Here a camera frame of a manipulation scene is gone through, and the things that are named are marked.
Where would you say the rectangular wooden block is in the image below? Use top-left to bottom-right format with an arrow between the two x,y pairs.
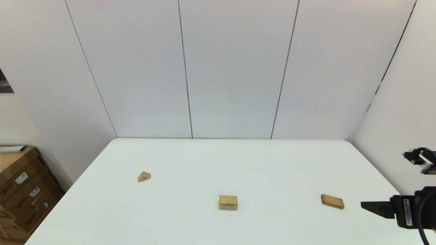
321,194 -> 345,210

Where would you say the arched wooden block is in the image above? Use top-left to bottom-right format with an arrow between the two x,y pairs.
218,195 -> 238,211

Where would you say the large cardboard box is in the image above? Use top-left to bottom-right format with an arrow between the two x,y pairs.
0,147 -> 44,194

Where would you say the low cardboard box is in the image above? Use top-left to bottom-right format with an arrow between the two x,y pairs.
0,206 -> 31,244

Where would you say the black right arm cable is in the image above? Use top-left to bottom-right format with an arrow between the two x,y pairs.
417,190 -> 436,245

